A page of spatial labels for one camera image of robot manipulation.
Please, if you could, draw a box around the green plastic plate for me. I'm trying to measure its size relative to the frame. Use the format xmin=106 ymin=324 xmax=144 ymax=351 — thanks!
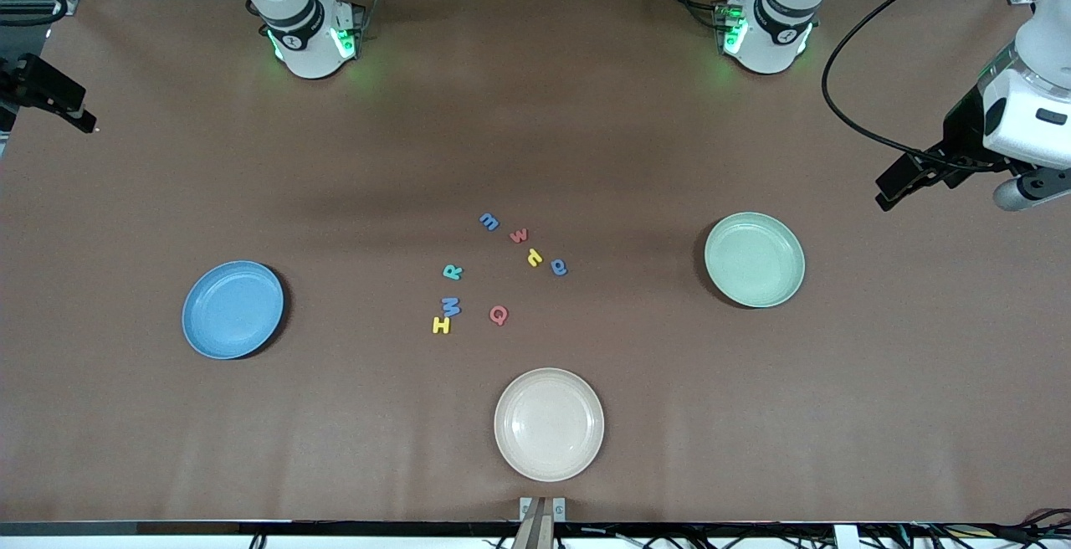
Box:
xmin=704 ymin=212 xmax=807 ymax=309

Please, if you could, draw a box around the blue plastic plate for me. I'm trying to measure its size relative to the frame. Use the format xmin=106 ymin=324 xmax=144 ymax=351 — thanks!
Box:
xmin=182 ymin=260 xmax=285 ymax=361

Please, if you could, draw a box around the beige plastic plate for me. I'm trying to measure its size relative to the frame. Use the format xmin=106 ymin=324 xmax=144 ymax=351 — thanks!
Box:
xmin=494 ymin=367 xmax=605 ymax=483

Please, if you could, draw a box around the black cable bundle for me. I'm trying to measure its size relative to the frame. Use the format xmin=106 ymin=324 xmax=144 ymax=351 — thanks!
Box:
xmin=837 ymin=509 xmax=1071 ymax=549

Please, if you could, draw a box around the metal camera pole bracket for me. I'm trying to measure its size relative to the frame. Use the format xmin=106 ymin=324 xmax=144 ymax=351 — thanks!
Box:
xmin=519 ymin=496 xmax=566 ymax=549

